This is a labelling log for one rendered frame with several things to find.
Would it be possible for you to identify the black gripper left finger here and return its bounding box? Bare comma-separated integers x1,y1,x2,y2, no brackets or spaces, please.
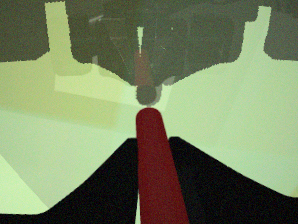
0,137,138,224

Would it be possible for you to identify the dark red peg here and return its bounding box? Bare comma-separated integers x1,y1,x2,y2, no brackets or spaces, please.
136,107,190,224

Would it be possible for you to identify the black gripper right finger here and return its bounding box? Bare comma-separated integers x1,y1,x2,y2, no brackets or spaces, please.
169,136,298,224

